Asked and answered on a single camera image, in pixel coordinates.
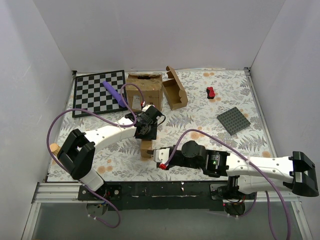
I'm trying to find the small cardboard express box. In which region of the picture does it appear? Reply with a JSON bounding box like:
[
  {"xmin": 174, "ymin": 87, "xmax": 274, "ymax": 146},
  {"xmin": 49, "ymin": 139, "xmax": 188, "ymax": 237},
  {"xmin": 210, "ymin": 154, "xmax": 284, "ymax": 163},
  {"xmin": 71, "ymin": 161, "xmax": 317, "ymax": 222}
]
[{"xmin": 140, "ymin": 139, "xmax": 153, "ymax": 158}]

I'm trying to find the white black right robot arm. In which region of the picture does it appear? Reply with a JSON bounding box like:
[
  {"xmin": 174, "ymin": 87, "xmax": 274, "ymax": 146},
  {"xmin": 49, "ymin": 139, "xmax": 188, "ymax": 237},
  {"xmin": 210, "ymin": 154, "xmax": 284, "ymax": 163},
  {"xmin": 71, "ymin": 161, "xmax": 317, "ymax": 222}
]
[{"xmin": 158, "ymin": 140, "xmax": 319, "ymax": 199}]

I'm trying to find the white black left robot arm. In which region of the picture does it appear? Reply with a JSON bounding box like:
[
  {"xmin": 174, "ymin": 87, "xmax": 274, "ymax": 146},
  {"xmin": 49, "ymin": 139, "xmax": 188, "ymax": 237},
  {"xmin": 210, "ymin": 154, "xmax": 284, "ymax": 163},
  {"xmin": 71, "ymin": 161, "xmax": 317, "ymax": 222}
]
[{"xmin": 56, "ymin": 105, "xmax": 164, "ymax": 200}]

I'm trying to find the large brown cardboard box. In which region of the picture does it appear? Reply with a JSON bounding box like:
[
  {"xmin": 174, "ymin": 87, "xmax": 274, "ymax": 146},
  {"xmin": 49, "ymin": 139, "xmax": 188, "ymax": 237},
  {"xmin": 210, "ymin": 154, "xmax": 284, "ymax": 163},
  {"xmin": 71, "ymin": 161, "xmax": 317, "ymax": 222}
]
[{"xmin": 125, "ymin": 72, "xmax": 163, "ymax": 112}]

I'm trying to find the open small cardboard box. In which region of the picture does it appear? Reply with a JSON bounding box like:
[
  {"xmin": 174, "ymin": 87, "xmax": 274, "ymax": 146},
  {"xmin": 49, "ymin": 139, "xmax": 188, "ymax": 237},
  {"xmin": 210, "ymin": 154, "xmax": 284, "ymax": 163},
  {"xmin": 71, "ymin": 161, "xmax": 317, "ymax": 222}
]
[{"xmin": 162, "ymin": 66, "xmax": 188, "ymax": 110}]

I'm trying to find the purple cylindrical tool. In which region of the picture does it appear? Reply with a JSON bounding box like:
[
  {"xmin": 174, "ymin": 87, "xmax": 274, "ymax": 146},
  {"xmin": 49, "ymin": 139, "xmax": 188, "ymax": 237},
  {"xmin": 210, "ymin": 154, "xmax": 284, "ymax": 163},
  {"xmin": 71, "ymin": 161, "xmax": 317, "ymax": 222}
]
[{"xmin": 102, "ymin": 81, "xmax": 127, "ymax": 108}]

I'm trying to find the floral patterned table mat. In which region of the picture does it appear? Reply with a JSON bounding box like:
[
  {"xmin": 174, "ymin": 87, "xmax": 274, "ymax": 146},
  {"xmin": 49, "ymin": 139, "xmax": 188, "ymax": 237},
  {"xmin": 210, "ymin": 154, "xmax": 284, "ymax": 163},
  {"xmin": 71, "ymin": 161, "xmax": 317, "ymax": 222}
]
[{"xmin": 46, "ymin": 69, "xmax": 280, "ymax": 183}]

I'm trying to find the grey studded building plate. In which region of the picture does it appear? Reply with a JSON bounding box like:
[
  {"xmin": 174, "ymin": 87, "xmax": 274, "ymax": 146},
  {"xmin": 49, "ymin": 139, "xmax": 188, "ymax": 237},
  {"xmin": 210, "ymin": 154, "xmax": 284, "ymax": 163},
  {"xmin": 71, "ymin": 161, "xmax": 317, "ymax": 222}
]
[{"xmin": 216, "ymin": 107, "xmax": 251, "ymax": 136}]

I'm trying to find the black and white chessboard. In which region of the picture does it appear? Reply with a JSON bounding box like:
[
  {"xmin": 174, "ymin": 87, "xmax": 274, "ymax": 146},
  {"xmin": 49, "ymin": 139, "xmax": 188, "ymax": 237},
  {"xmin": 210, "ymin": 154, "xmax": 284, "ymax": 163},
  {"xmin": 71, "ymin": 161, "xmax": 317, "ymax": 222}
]
[{"xmin": 72, "ymin": 70, "xmax": 127, "ymax": 115}]

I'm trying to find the wooden cork cylinder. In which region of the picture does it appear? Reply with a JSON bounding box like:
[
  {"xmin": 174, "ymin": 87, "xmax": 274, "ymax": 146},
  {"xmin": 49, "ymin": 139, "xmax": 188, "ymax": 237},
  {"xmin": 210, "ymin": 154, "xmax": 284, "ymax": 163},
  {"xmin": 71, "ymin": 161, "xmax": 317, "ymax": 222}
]
[{"xmin": 49, "ymin": 143, "xmax": 61, "ymax": 157}]

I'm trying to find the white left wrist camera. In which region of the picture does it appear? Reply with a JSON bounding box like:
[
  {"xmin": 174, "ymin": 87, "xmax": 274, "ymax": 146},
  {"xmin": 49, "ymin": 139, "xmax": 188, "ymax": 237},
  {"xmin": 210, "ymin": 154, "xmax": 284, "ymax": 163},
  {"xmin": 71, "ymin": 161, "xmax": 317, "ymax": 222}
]
[{"xmin": 142, "ymin": 104, "xmax": 158, "ymax": 114}]

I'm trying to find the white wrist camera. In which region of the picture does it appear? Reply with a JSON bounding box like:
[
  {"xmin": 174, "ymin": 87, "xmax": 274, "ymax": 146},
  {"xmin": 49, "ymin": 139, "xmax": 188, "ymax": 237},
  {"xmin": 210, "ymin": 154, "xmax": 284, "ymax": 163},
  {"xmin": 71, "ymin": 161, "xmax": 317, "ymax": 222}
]
[
  {"xmin": 153, "ymin": 147, "xmax": 176, "ymax": 170},
  {"xmin": 142, "ymin": 104, "xmax": 158, "ymax": 114}
]

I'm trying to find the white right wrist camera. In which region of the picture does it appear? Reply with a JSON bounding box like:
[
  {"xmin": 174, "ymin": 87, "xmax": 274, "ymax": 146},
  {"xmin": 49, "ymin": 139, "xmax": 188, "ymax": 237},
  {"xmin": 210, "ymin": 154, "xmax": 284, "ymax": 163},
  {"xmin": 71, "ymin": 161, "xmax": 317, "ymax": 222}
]
[{"xmin": 153, "ymin": 147, "xmax": 176, "ymax": 170}]

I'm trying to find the aluminium frame rail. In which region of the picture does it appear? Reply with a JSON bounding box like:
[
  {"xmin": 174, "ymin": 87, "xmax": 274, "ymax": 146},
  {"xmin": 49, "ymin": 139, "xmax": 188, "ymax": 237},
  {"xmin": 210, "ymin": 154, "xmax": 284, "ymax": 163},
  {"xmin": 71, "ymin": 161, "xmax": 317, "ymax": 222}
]
[{"xmin": 32, "ymin": 181, "xmax": 301, "ymax": 204}]

